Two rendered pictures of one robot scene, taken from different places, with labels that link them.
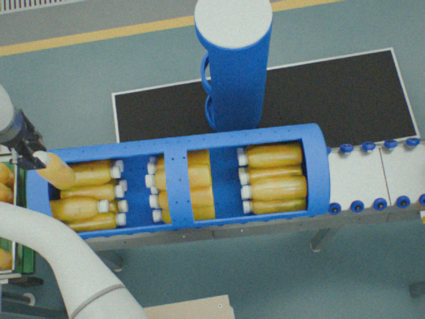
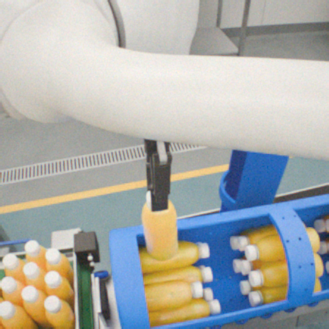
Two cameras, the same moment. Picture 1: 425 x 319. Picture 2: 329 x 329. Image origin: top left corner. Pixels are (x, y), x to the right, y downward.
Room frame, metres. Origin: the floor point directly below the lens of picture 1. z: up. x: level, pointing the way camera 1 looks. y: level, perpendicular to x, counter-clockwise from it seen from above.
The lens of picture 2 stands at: (0.11, 0.50, 1.92)
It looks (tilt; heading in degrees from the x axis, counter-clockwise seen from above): 46 degrees down; 349
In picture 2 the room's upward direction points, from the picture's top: straight up
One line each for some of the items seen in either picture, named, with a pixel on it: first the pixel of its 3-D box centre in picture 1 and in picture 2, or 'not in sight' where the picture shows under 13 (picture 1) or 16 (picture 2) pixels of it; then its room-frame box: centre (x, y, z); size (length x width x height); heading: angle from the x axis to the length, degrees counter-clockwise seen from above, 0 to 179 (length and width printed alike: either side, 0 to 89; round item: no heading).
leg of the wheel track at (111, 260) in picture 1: (103, 256); not in sight; (0.43, 0.53, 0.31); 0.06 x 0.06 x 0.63; 89
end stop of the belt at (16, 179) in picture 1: (16, 209); (77, 309); (0.50, 0.68, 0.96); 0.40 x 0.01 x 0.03; 179
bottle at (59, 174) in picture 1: (54, 169); (160, 226); (0.50, 0.43, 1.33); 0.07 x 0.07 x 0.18
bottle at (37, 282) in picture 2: not in sight; (40, 284); (0.58, 0.78, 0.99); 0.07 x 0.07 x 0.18
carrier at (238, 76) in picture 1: (233, 72); (247, 189); (1.11, -0.13, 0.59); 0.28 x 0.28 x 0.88
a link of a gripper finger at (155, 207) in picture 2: (36, 163); (158, 197); (0.47, 0.44, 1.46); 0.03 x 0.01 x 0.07; 89
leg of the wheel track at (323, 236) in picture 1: (325, 234); not in sight; (0.41, -0.45, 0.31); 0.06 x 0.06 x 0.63; 89
